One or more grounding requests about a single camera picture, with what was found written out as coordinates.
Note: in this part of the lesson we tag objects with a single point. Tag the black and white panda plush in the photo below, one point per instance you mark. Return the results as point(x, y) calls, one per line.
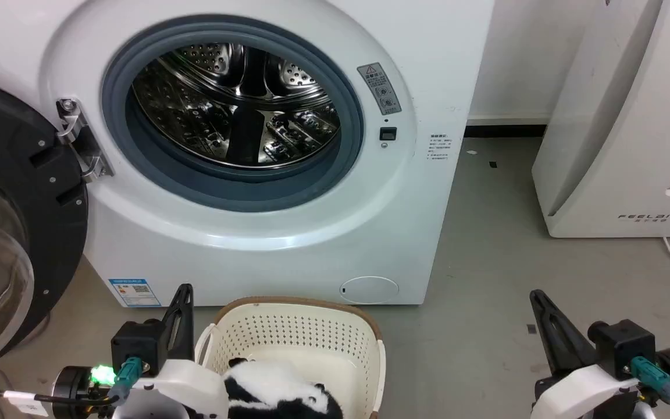
point(271, 387)

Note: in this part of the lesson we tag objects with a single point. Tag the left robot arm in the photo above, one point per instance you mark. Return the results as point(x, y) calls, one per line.
point(73, 387)

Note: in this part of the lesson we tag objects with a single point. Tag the black door latch slot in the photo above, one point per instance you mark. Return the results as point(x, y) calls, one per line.
point(388, 134)

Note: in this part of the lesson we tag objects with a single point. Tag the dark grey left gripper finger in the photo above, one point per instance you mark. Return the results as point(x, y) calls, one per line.
point(180, 317)

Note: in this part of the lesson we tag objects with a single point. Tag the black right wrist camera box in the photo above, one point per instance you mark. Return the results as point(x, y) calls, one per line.
point(623, 346)

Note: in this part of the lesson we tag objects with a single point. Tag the white front-load washing machine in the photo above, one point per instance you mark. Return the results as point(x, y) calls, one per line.
point(253, 244)

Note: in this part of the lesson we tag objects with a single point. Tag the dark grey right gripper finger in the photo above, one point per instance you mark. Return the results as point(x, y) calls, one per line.
point(559, 337)

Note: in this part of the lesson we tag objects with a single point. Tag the grey warning sticker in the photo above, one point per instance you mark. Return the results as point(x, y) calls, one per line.
point(380, 88)

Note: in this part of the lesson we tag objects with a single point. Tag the cream perforated laundry basket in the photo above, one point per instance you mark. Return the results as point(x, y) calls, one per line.
point(294, 331)

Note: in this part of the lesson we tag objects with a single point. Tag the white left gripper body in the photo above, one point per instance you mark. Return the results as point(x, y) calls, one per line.
point(186, 381)

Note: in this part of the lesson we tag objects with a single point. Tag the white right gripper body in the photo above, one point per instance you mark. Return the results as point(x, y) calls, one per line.
point(579, 390)

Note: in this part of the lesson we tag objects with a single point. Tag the oval filter cover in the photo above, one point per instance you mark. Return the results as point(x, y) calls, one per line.
point(370, 290)

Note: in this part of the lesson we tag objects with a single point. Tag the metal door hinge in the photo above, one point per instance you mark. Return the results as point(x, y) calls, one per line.
point(88, 148)

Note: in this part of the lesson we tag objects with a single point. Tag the blue energy label sticker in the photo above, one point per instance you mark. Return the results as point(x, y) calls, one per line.
point(135, 293)

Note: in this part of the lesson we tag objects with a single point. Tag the small printed text label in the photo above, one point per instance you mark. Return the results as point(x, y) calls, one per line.
point(439, 148)

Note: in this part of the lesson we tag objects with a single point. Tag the washing machine door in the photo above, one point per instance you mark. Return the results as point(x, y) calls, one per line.
point(15, 145)

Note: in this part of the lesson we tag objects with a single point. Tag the white air purifier appliance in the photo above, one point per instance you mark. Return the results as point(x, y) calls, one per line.
point(620, 128)

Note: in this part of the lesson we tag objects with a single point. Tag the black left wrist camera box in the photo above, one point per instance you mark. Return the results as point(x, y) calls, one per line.
point(137, 343)

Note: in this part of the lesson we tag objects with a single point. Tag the grey rubber door gasket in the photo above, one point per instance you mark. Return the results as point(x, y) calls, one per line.
point(115, 110)

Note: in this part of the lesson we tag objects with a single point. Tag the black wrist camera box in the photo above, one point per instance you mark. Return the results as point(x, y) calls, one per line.
point(623, 346)
point(137, 343)

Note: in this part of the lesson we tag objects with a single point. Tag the stainless steel washing machine drum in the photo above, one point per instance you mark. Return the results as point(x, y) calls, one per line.
point(207, 110)

